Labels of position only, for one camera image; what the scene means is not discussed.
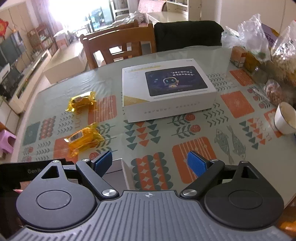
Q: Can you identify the yellow snack pack with barcode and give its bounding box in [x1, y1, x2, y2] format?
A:
[64, 123, 105, 157]

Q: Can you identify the white tablet product box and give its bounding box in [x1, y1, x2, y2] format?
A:
[122, 58, 217, 123]

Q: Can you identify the white open storage box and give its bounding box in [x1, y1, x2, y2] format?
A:
[102, 159, 135, 194]

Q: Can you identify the patterned tablecloth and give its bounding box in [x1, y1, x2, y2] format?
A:
[17, 46, 296, 209]

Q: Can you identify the purple plastic stool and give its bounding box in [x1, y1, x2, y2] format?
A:
[1, 130, 16, 160]

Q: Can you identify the white ceramic bowl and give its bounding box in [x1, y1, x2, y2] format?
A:
[274, 101, 296, 135]

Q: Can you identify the white tv cabinet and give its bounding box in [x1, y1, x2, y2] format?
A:
[8, 50, 52, 114]

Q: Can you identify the bag of nuts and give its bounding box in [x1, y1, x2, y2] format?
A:
[264, 79, 285, 106]

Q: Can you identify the white coffee table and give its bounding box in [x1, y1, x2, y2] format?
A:
[43, 45, 87, 84]

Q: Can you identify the small brown snack box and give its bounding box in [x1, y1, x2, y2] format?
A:
[230, 46, 247, 68]

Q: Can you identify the wooden dining chair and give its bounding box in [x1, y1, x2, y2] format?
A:
[80, 20, 157, 70]

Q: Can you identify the clear plastic bag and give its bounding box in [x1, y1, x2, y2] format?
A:
[221, 14, 271, 62]

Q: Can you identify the black television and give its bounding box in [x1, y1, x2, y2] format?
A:
[0, 31, 26, 67]

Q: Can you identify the red chinese knot decoration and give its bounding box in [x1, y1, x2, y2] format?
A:
[0, 19, 9, 39]

